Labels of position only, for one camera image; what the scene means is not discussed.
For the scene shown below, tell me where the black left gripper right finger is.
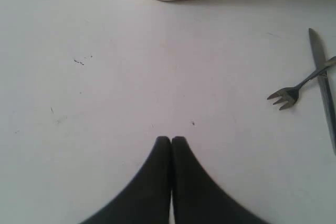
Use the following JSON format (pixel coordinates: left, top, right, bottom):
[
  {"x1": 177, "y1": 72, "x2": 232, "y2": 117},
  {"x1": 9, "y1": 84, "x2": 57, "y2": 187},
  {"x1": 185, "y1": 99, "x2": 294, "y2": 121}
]
[{"x1": 172, "y1": 136, "x2": 267, "y2": 223}]

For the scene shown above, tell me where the steel table knife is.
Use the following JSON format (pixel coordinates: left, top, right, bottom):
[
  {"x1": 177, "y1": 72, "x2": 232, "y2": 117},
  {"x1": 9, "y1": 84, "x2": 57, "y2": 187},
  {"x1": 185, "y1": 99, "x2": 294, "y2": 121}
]
[{"x1": 308, "y1": 28, "x2": 335, "y2": 153}]

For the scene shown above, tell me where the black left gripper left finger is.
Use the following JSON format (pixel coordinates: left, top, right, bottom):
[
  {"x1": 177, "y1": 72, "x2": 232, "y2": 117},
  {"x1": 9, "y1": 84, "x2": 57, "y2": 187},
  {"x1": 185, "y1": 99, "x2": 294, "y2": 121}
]
[{"x1": 83, "y1": 136, "x2": 171, "y2": 224}]

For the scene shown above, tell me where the steel fork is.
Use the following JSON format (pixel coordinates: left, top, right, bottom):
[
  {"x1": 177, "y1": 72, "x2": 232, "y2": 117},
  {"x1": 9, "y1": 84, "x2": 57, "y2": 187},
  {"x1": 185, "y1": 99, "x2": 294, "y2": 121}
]
[{"x1": 267, "y1": 56, "x2": 335, "y2": 111}]

